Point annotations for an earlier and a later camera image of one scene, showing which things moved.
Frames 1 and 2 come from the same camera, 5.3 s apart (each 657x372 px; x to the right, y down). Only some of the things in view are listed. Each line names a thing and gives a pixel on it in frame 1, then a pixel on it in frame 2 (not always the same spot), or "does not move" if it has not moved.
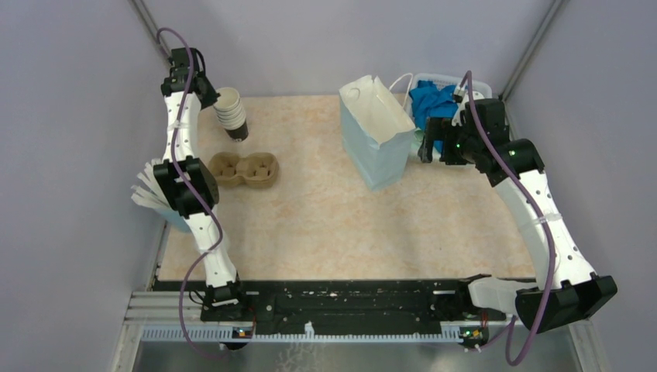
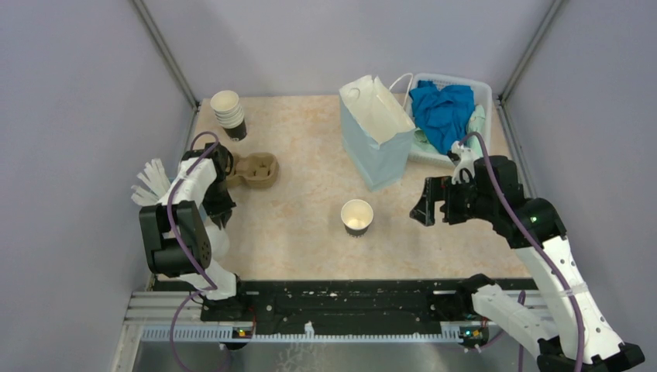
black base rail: (407, 303) does not move
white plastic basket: (469, 87) does not move
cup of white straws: (149, 194) does not move
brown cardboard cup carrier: (258, 170) does not move
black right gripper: (443, 129) → (438, 188)
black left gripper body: (209, 96) → (216, 201)
